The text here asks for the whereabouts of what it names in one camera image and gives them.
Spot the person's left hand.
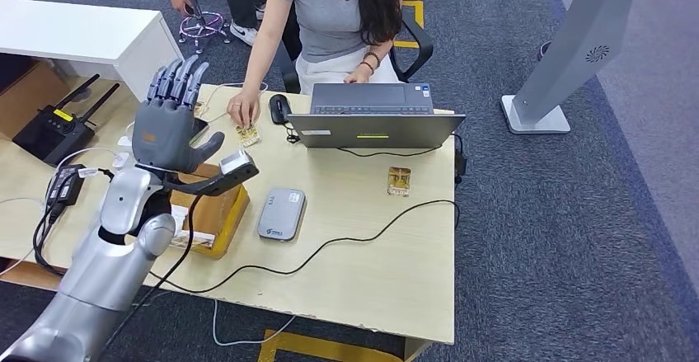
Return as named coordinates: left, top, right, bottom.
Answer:
left=344, top=67, right=373, bottom=85

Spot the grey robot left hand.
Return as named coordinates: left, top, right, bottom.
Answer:
left=130, top=54, right=226, bottom=175

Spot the person's right hand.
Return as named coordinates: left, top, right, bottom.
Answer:
left=226, top=90, right=262, bottom=130

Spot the gold patterned ID card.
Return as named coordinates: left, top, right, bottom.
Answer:
left=236, top=123, right=262, bottom=148

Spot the gold patterned key card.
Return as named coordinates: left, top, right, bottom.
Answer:
left=170, top=236, right=209, bottom=250

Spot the grey card reader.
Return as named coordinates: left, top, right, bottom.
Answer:
left=256, top=187, right=307, bottom=242

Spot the chrome stool with purple base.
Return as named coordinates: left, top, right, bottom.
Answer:
left=177, top=0, right=232, bottom=54

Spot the black computer mouse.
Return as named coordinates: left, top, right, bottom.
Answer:
left=268, top=93, right=293, bottom=125

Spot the black smartphone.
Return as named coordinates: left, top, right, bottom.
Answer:
left=187, top=117, right=210, bottom=146

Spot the grey laptop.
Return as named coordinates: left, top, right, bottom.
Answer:
left=286, top=82, right=467, bottom=150

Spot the black office chair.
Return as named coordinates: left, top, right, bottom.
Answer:
left=273, top=0, right=435, bottom=96

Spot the cardboard box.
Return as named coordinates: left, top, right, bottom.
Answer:
left=169, top=163, right=251, bottom=261

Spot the black power adapter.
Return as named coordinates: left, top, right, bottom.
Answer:
left=45, top=163, right=87, bottom=210

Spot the black router with antennas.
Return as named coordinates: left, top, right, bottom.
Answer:
left=12, top=73, right=120, bottom=168

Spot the black laptop power brick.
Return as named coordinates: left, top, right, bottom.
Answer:
left=454, top=148, right=468, bottom=186

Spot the silver kiosk stand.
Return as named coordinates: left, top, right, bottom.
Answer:
left=500, top=0, right=683, bottom=135

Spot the yellow floor tape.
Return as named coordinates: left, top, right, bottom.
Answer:
left=257, top=329, right=408, bottom=362

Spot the thin white cable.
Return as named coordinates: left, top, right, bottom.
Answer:
left=202, top=82, right=270, bottom=125

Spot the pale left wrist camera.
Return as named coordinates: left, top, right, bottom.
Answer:
left=163, top=149, right=260, bottom=198

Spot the black laptop power cable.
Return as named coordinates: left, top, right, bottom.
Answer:
left=335, top=132, right=465, bottom=158

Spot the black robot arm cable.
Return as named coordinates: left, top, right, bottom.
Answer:
left=101, top=192, right=204, bottom=352

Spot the long black cable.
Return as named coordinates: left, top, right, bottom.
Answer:
left=30, top=199, right=461, bottom=296

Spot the thick white power cord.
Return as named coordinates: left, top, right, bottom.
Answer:
left=210, top=299, right=297, bottom=348

